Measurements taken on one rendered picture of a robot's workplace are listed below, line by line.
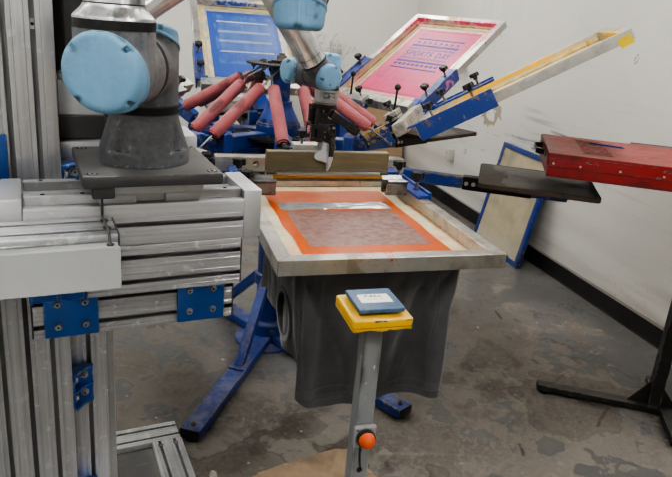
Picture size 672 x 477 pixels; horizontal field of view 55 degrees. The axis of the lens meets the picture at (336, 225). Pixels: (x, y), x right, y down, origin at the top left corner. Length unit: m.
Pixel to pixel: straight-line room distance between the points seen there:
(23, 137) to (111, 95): 0.35
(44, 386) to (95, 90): 0.71
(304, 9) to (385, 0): 5.52
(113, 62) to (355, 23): 5.47
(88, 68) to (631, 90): 3.34
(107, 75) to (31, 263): 0.29
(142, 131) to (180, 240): 0.20
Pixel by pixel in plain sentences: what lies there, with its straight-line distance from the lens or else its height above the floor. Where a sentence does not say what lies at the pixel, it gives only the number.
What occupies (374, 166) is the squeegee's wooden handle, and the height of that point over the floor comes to 1.06.
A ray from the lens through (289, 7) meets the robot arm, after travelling 0.95.
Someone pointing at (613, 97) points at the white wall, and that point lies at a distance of 4.07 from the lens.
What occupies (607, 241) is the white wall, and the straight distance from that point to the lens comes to 4.06.
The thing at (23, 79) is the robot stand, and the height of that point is 1.37.
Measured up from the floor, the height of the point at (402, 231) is 0.96.
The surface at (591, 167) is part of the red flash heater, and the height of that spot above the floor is 1.07.
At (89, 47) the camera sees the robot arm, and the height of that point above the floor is 1.46.
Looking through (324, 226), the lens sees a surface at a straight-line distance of 1.82.
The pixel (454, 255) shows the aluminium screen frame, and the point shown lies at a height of 0.99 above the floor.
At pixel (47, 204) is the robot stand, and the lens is 1.14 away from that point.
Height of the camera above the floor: 1.53
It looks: 18 degrees down
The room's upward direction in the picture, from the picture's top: 5 degrees clockwise
